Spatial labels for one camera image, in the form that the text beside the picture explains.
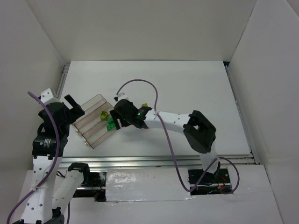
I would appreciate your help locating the green square lego brick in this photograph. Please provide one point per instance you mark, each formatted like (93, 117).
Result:
(111, 126)

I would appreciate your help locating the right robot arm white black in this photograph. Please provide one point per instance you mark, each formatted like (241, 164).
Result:
(198, 130)

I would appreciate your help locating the clear bin near compartment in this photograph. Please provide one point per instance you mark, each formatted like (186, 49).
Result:
(98, 134)

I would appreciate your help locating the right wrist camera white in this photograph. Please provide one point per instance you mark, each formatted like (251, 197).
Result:
(120, 96)

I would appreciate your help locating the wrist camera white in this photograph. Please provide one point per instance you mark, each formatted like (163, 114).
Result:
(49, 96)
(120, 96)

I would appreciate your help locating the lime small lego brick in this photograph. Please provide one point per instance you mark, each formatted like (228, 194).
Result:
(104, 115)

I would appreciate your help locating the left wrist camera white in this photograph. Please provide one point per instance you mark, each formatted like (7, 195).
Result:
(49, 96)

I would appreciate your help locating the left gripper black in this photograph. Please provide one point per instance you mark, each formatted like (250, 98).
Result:
(70, 112)

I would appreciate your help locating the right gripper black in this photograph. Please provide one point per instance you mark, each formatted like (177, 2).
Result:
(118, 115)

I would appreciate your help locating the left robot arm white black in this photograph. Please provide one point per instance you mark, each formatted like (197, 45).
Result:
(44, 204)

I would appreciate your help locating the white tape cover panel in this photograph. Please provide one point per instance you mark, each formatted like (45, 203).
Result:
(145, 184)

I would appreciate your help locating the aluminium rail frame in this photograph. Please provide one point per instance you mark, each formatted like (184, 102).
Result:
(177, 87)

